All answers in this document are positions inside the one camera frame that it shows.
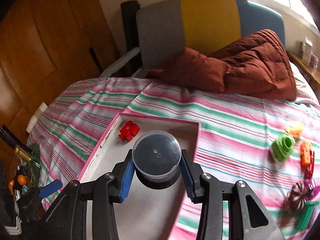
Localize red cylindrical toy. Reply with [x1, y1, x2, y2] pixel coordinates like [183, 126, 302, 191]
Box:
[304, 150, 315, 179]

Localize grey yellow blue headboard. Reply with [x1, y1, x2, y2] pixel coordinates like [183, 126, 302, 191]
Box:
[136, 0, 285, 69]

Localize rust brown quilted blanket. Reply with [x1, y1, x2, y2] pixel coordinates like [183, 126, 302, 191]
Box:
[146, 29, 297, 101]

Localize dark brown flower ornament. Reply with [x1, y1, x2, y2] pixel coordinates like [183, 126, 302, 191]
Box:
[285, 181, 314, 213]

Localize white carton box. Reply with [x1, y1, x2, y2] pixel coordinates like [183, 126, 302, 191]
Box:
[301, 37, 313, 66]

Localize striped bed cover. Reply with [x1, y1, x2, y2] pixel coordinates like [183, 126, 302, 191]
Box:
[27, 77, 319, 239]

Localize green plastic holder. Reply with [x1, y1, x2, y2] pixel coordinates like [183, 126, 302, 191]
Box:
[296, 200, 319, 230]

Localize orange linked cubes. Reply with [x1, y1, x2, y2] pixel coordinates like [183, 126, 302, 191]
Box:
[300, 140, 312, 167]

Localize purple small box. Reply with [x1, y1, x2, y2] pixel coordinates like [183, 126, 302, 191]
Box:
[309, 52, 318, 69]

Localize dark bottle with gold neck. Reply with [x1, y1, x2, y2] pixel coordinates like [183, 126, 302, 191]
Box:
[1, 125, 34, 163]

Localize magenta plastic cone toy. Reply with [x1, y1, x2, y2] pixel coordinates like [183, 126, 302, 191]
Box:
[304, 178, 319, 200]

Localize wooden side table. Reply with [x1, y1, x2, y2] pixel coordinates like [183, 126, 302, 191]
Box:
[286, 51, 320, 92]

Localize orange fruit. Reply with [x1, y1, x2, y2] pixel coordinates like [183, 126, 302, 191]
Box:
[17, 174, 27, 186]

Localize yellow orange plastic tool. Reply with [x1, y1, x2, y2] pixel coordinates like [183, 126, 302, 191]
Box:
[285, 124, 303, 139]

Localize pink rimmed white tray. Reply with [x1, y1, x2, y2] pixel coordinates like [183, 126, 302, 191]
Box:
[78, 113, 201, 239]

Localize red toy block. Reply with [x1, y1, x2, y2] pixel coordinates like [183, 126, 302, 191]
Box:
[118, 120, 140, 141]

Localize green plug-in device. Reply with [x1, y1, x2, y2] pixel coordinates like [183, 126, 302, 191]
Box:
[270, 134, 295, 163]

